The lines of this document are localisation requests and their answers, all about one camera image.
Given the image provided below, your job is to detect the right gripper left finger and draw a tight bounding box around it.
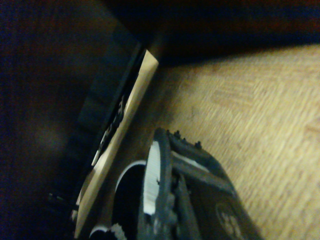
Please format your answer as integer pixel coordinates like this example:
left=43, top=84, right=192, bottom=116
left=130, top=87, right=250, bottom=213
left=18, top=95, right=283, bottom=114
left=137, top=127, right=177, bottom=240

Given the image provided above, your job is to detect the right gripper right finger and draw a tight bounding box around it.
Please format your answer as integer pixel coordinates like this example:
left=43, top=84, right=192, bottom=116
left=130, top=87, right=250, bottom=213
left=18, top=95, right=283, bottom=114
left=168, top=128, right=238, bottom=200

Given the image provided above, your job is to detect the black shoe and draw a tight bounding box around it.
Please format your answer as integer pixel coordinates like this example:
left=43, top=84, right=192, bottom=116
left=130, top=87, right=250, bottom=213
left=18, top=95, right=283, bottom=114
left=88, top=159, right=149, bottom=240

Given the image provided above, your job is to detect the brown shoe rack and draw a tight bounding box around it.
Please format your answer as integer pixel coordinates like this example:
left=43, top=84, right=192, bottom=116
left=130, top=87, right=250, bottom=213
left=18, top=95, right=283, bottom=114
left=0, top=0, right=320, bottom=240

